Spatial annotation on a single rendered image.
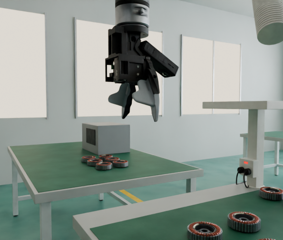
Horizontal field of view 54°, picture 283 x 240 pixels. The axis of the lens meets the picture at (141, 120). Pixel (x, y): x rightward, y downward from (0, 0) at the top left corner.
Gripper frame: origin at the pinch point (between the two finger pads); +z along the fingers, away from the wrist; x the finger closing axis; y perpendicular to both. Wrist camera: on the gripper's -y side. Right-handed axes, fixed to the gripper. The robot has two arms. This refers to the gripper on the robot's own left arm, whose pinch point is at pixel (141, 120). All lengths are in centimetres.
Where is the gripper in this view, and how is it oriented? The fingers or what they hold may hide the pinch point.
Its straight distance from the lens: 63.0
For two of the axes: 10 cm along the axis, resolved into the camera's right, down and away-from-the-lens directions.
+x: 5.2, 0.4, -8.5
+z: 0.0, 10.0, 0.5
